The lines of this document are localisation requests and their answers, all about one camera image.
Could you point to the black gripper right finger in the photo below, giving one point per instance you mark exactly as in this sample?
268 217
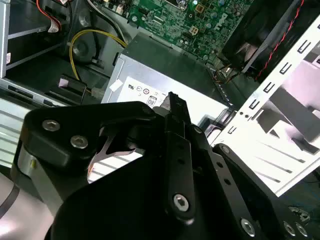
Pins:
240 180

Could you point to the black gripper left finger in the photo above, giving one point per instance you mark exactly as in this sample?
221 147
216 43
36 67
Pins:
75 120

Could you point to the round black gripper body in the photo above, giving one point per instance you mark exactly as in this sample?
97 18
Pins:
125 205

